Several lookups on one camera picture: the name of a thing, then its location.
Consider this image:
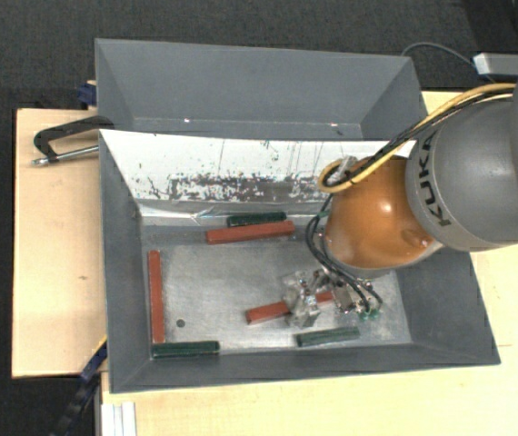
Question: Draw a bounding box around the red-brown block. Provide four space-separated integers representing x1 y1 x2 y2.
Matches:
244 291 335 327
146 249 167 346
204 220 297 246

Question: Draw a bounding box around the grey metal bin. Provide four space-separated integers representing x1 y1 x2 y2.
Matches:
94 37 502 394

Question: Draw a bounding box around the dark green flat block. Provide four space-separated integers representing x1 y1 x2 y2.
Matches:
295 325 362 349
150 340 221 360
226 211 288 228

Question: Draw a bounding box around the pale brown cardboard board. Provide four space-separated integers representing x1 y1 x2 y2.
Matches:
11 106 108 380

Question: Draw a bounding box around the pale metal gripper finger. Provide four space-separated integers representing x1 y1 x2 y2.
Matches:
283 270 317 302
284 301 322 329

